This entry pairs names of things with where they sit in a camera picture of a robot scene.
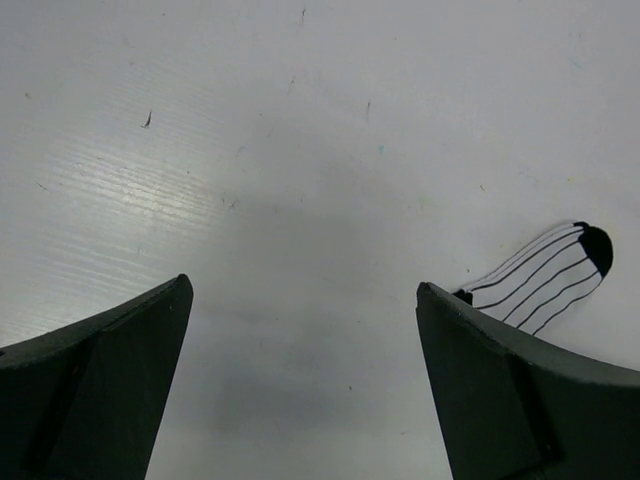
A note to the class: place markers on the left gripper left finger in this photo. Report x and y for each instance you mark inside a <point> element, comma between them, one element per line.
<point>86,401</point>

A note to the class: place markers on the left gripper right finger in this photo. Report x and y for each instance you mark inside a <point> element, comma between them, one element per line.
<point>512,406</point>

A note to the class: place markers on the white sock black toe heel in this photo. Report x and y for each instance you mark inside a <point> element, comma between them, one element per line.
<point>545,279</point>

